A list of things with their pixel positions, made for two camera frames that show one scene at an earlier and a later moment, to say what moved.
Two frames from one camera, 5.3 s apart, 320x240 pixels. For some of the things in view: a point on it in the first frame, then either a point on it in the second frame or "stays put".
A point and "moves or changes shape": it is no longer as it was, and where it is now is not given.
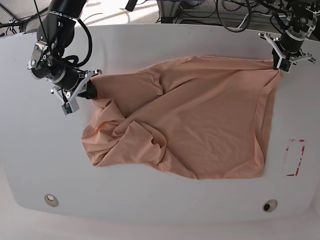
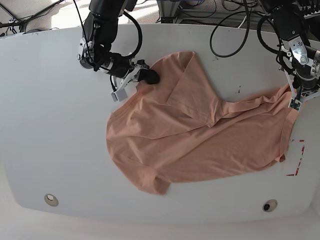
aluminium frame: x=168 y=10 stays put
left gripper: x=288 y=48 -> x=305 y=82
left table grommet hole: x=51 y=200 stays put
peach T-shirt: x=203 y=117 moves or changes shape
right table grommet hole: x=269 y=205 stays put
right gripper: x=70 y=82 -> x=121 y=66
